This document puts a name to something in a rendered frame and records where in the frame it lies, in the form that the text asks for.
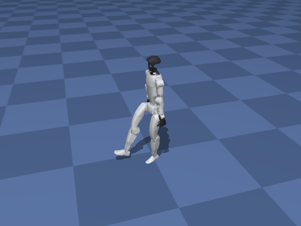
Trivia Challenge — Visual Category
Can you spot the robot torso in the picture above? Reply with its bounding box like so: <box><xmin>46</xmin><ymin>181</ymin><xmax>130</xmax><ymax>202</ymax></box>
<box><xmin>146</xmin><ymin>71</ymin><xmax>163</xmax><ymax>115</ymax></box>

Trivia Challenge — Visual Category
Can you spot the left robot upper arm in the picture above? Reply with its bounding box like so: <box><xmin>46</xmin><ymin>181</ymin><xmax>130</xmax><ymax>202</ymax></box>
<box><xmin>155</xmin><ymin>78</ymin><xmax>164</xmax><ymax>104</ymax></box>

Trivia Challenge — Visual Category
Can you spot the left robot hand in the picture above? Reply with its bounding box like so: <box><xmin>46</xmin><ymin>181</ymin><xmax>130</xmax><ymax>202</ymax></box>
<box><xmin>157</xmin><ymin>116</ymin><xmax>166</xmax><ymax>128</ymax></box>

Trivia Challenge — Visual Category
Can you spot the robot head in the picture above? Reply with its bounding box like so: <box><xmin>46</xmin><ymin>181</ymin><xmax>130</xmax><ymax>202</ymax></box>
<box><xmin>146</xmin><ymin>56</ymin><xmax>161</xmax><ymax>75</ymax></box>

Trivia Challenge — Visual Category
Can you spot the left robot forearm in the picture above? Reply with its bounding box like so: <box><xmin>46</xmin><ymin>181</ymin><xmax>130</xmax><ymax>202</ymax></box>
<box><xmin>158</xmin><ymin>99</ymin><xmax>165</xmax><ymax>119</ymax></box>

